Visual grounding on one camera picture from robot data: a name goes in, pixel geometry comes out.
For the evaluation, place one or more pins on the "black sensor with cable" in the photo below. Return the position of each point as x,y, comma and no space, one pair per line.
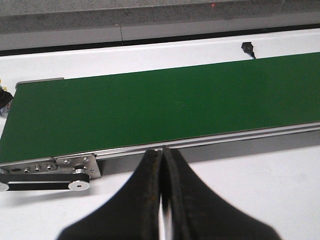
248,48

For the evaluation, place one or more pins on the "steel conveyor end bracket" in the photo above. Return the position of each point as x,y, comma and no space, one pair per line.
54,165

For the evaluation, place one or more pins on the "green conveyor belt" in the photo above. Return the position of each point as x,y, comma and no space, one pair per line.
62,117

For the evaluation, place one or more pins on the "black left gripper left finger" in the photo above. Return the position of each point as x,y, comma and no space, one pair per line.
131,214

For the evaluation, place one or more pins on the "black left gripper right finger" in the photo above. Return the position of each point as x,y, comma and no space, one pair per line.
198,213

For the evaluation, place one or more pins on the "aluminium conveyor side rail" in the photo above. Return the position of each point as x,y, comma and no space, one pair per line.
208,140

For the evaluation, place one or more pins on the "black timing belt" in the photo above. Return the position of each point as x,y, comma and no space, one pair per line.
39,181

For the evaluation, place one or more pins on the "silver belt pulley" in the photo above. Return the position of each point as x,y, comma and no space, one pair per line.
79,185

